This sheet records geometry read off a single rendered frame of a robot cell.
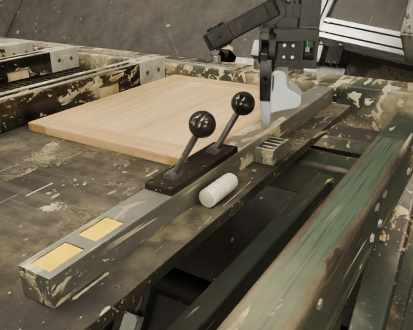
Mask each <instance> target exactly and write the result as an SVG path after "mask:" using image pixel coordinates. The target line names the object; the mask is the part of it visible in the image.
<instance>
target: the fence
mask: <svg viewBox="0 0 413 330"><path fill-rule="evenodd" d="M333 94H334V88H331V87H325V86H314V87H313V88H311V89H309V90H308V91H306V92H304V93H303V94H302V97H301V104H300V105H299V106H298V107H297V108H293V109H287V110H283V111H277V112H274V113H272V114H271V126H270V127H266V126H265V124H264V122H263V120H262V119H260V120H258V121H256V122H255V123H253V124H251V125H250V126H248V127H246V128H245V129H243V130H241V131H240V132H238V133H236V134H235V135H233V136H231V137H229V138H228V139H226V140H225V141H224V142H223V144H227V145H233V146H236V147H238V152H237V153H235V154H234V155H233V156H231V157H229V158H228V159H227V160H225V161H223V162H222V163H221V164H219V165H217V166H216V167H215V168H213V169H211V170H210V171H209V172H207V173H206V174H204V175H202V176H201V177H200V178H198V179H196V180H195V181H194V182H192V183H190V184H189V185H188V186H187V187H185V188H183V189H182V190H180V191H179V192H177V193H176V194H174V195H173V196H169V195H166V194H162V193H159V192H155V191H151V190H148V189H144V190H142V191H140V192H138V193H137V194H135V195H134V196H131V197H130V198H128V199H127V200H125V201H124V202H122V203H120V204H118V205H117V206H115V207H114V208H112V209H110V210H108V211H107V212H105V213H103V214H102V215H100V216H99V217H97V218H96V219H93V220H92V221H90V222H89V223H87V224H86V225H83V226H82V227H80V228H79V229H77V230H75V231H73V232H72V233H70V234H69V235H67V236H65V237H64V238H62V239H61V240H59V241H57V242H55V243H54V244H52V245H51V246H49V247H47V248H45V249H44V250H42V251H40V252H39V253H37V254H35V255H34V256H32V257H30V258H29V259H27V260H25V261H24V262H23V263H20V264H19V265H18V268H19V272H20V278H21V282H22V289H23V292H24V294H25V295H27V296H29V297H31V298H32V299H35V300H36V301H39V302H40V303H43V304H45V305H47V306H49V307H51V308H53V309H55V308H56V307H57V306H59V305H60V304H62V303H63V302H64V301H66V300H67V299H68V298H70V297H71V296H72V295H74V294H75V293H76V292H78V291H79V290H80V289H82V288H83V287H85V286H86V285H87V284H89V283H90V282H91V281H93V280H94V279H95V278H97V277H98V276H99V275H101V274H102V273H103V272H105V271H106V270H107V269H109V268H110V267H111V266H113V265H114V264H115V263H117V262H118V261H120V260H121V259H122V258H123V257H125V256H126V255H128V254H129V253H130V252H131V251H133V250H134V249H136V248H137V247H138V246H140V245H141V244H143V243H144V242H145V241H146V240H148V239H149V238H151V237H152V236H153V235H154V234H156V233H157V232H159V231H160V230H161V229H163V228H164V227H165V226H167V225H168V224H169V223H171V222H172V221H173V220H175V219H176V218H177V217H179V216H180V215H181V214H183V213H184V212H185V211H187V210H188V209H190V208H191V207H192V206H194V205H195V204H196V203H198V202H199V201H200V200H199V193H200V192H201V191H202V190H203V189H204V188H206V187H207V186H209V185H210V184H211V183H213V182H214V181H216V180H217V179H218V178H220V177H221V176H223V175H224V174H227V173H231V174H233V175H235V174H237V173H238V172H240V171H241V170H242V169H243V168H245V167H246V166H248V165H249V164H250V163H251V162H253V161H254V147H255V146H257V144H259V143H261V142H262V141H263V140H265V139H266V138H268V137H269V136H271V137H275V138H282V139H284V138H285V137H287V136H288V135H289V134H291V133H292V132H293V131H295V130H296V129H297V128H299V127H300V126H301V125H303V124H304V123H305V122H307V121H308V120H309V119H311V118H312V117H314V116H315V115H316V114H317V113H319V112H320V111H322V110H323V109H324V108H325V107H327V106H328V105H330V104H331V103H332V100H333ZM105 218H109V219H112V220H115V221H118V222H120V223H123V224H122V225H121V226H119V227H117V228H116V229H114V230H113V231H111V232H110V233H108V234H107V235H105V236H104V237H102V238H101V239H99V240H98V241H94V240H91V239H88V238H85V237H83V236H80V235H79V234H81V233H82V232H84V231H85V230H87V229H89V228H90V227H92V226H93V225H95V224H97V223H98V222H100V221H101V220H103V219H105ZM64 243H67V244H70V245H72V246H75V247H77V248H80V249H82V251H81V252H79V253H78V254H77V255H75V256H73V257H72V258H71V259H69V260H67V261H66V262H64V263H62V264H61V265H60V266H58V267H56V268H55V269H54V270H52V271H50V272H49V271H47V270H44V269H42V268H40V267H38V266H35V265H33V264H32V263H33V262H35V261H36V260H38V259H40V258H42V257H43V256H45V255H46V254H48V253H50V252H51V251H53V250H54V249H56V248H58V247H59V246H61V245H62V244H64Z"/></svg>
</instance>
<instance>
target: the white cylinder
mask: <svg viewBox="0 0 413 330"><path fill-rule="evenodd" d="M237 185H238V180H237V177H236V176H235V175H233V174H231V173H227V174H224V175H223V176H221V177H220V178H218V179H217V180H216V181H214V182H213V183H211V184H210V185H209V186H207V187H206V188H204V189H203V190H202V191H201V192H200V193H199V200H200V202H201V204H202V205H204V206H206V207H208V208H211V207H213V206H214V205H215V204H217V203H218V202H219V201H221V199H223V198H224V197H226V196H227V195H228V194H229V193H230V192H232V191H233V190H234V189H235V188H236V187H237Z"/></svg>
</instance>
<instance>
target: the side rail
mask: <svg viewBox="0 0 413 330"><path fill-rule="evenodd" d="M412 174H413V94H412V95H411V96H410V97H409V99H408V100H407V101H406V102H405V104H404V105H403V106H402V107H401V108H400V109H399V111H398V112H397V113H396V114H395V116H394V117H393V118H392V119H391V120H390V121H389V123H388V124H387V125H386V126H385V128H384V129H383V130H382V131H381V132H380V133H379V135H378V136H377V137H376V139H375V140H374V141H373V142H372V143H371V144H370V146H369V147H368V148H367V149H366V151H365V152H364V153H363V154H362V155H361V156H360V158H359V159H358V160H357V161H356V163H354V165H353V166H352V167H351V168H350V170H349V171H348V172H347V173H346V174H345V175H344V177H343V178H342V179H341V180H340V182H339V183H338V184H337V185H336V186H335V188H334V189H333V190H332V191H331V193H330V194H329V195H328V196H327V197H326V198H325V200H324V201H323V202H322V203H321V205H320V206H319V207H318V208H317V209H316V210H315V212H314V213H313V214H312V215H311V217H310V218H309V219H308V220H307V221H306V222H305V224H304V225H303V226H302V227H301V229H300V230H299V231H298V232H297V233H296V235H295V236H294V237H293V238H292V239H291V241H289V243H288V244H287V245H286V247H285V248H284V249H283V250H282V252H280V254H279V255H278V256H277V257H276V259H275V260H274V261H273V262H272V263H271V264H270V266H269V267H268V268H267V269H266V271H265V272H264V273H263V274H262V275H261V276H260V278H259V279H258V280H257V282H256V283H255V284H254V285H253V286H252V287H251V288H250V290H249V291H248V292H247V294H246V295H245V296H244V297H243V298H242V299H241V301H240V302H239V303H238V304H237V306H236V307H235V308H234V309H233V310H232V311H231V313H230V314H229V315H228V316H227V318H226V319H225V320H224V321H223V322H222V323H221V325H220V326H219V327H218V328H217V330H332V328H333V326H334V324H335V323H336V320H337V319H338V316H339V315H340V312H341V311H342V308H343V307H344V305H345V303H346V301H347V299H348V297H349V295H350V293H351V291H352V289H353V288H354V286H355V284H356V282H357V280H358V278H359V276H360V274H361V272H362V271H363V268H364V266H365V264H366V262H367V261H368V258H369V257H370V255H371V253H372V251H373V249H374V247H375V245H376V243H377V241H378V239H379V238H380V236H381V234H382V232H383V230H384V228H385V226H386V224H387V222H388V221H389V218H390V217H391V214H392V213H393V210H394V209H395V206H396V205H397V203H398V201H399V199H400V197H401V195H402V193H403V191H404V189H405V188H406V186H407V184H408V182H409V180H410V178H411V176H412Z"/></svg>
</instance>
